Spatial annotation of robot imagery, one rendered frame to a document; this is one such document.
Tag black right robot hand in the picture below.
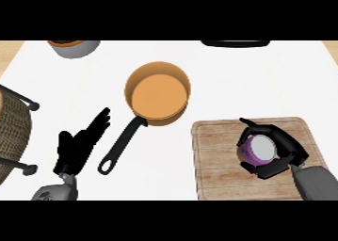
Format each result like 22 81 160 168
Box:
235 117 310 181

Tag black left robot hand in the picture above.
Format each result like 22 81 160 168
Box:
52 106 112 177

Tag wooden cutting board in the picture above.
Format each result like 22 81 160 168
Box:
191 117 329 201

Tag grey pot with orange rim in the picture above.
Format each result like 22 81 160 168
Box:
46 40 102 59

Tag black flat appliance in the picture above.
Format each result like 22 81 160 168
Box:
201 40 273 49

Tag wicker basket with black frame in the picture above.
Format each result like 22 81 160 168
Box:
0 79 40 193

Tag orange pot with black handle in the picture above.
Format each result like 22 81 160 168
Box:
96 61 192 176

